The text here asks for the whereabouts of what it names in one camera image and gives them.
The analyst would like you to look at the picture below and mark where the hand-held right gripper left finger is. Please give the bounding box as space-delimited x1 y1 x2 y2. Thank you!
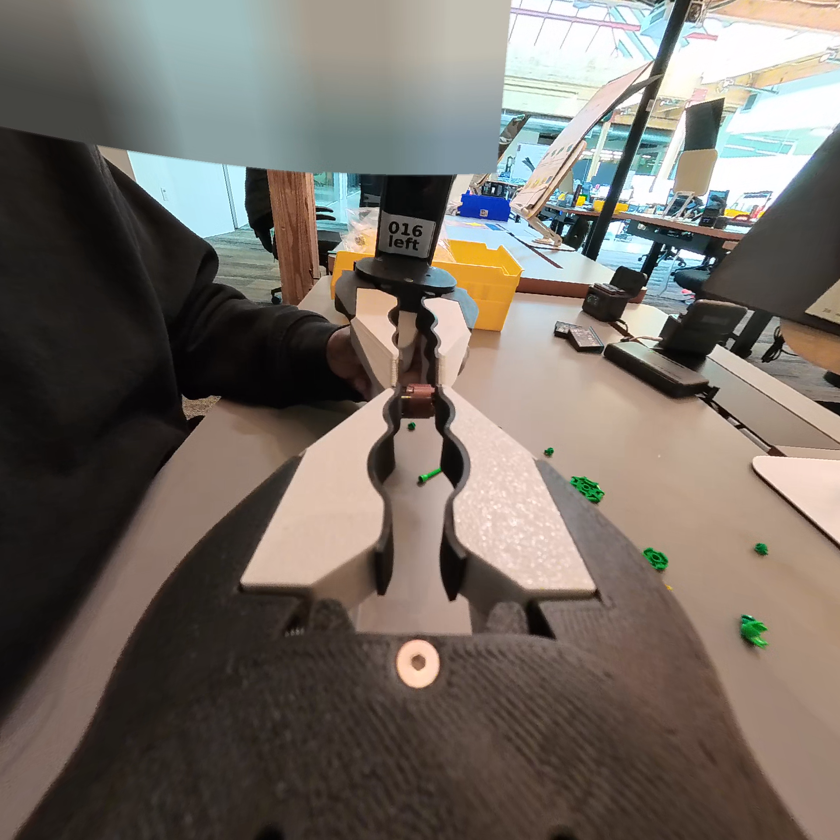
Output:
239 386 401 622

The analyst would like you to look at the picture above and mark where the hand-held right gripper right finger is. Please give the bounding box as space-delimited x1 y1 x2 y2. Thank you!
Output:
437 386 598 626

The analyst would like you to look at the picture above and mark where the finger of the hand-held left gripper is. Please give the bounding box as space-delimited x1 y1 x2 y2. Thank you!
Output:
422 299 473 386
348 290 403 398

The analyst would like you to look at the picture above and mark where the person's left forearm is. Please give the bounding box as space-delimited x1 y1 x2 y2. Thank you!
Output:
177 281 350 405

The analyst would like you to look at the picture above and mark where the person's left hand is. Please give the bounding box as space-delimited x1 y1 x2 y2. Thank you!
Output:
326 325 383 396

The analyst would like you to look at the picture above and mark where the yellow plastic bin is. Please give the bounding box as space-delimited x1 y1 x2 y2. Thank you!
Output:
328 236 525 333

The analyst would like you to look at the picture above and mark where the blue storage bin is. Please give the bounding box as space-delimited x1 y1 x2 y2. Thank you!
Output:
457 191 512 223

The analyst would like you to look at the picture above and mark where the grey wooden-edged table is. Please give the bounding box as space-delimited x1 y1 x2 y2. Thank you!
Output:
446 217 648 298

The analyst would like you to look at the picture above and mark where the dark hanging garment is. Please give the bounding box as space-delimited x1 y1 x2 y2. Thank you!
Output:
244 167 277 257

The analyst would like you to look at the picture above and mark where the leaning printed board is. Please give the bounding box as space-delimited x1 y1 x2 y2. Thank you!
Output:
508 62 658 252

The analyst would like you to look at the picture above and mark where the black pole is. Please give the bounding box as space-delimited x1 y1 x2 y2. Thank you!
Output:
580 0 694 263

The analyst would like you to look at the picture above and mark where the wooden office desk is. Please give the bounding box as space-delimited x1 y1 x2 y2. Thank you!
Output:
544 199 756 244

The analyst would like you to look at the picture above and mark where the person's black jacket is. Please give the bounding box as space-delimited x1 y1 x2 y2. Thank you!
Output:
0 128 225 711

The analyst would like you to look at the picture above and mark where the white stand base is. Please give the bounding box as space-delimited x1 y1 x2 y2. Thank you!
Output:
751 454 840 547

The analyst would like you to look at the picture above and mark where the wooden post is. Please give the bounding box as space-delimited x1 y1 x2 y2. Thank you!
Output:
267 168 322 307

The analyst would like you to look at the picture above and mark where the braided cable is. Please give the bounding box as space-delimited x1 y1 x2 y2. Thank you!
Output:
613 318 664 346

